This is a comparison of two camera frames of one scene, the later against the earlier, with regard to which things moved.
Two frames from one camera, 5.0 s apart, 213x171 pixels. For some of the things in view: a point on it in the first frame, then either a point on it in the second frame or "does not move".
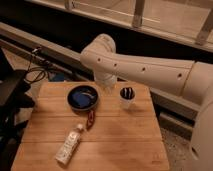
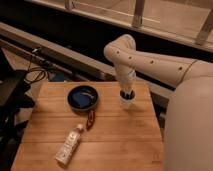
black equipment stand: [15, 97] does not move
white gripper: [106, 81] → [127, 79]
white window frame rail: [187, 20] does not move
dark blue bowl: [82, 98] does not move
